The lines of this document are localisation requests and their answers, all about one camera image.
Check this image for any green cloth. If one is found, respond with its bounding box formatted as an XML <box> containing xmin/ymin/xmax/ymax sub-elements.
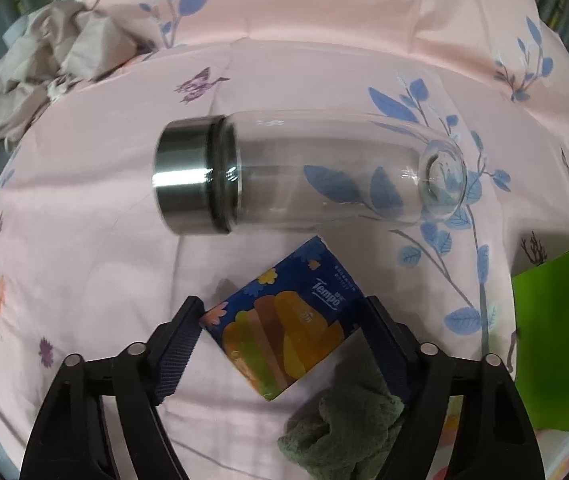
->
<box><xmin>277</xmin><ymin>331</ymin><xmax>407</xmax><ymax>480</ymax></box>

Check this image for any blue Tempo tissue pack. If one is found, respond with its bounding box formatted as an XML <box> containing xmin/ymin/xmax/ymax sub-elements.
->
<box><xmin>201</xmin><ymin>236</ymin><xmax>365</xmax><ymax>401</ymax></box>

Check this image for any pink jelly jar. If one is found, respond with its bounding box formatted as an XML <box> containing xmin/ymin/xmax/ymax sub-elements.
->
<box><xmin>427</xmin><ymin>396</ymin><xmax>463</xmax><ymax>480</ymax></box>

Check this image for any green white box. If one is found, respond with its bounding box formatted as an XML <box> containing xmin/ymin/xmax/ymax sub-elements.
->
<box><xmin>512</xmin><ymin>251</ymin><xmax>569</xmax><ymax>431</ymax></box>

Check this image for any glass bottle steel lid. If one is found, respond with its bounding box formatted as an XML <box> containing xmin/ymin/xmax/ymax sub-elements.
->
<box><xmin>152</xmin><ymin>110</ymin><xmax>469</xmax><ymax>235</ymax></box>

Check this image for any crumpled beige cloth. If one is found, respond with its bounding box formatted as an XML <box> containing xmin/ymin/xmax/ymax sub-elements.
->
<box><xmin>0</xmin><ymin>0</ymin><xmax>151</xmax><ymax>145</ymax></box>

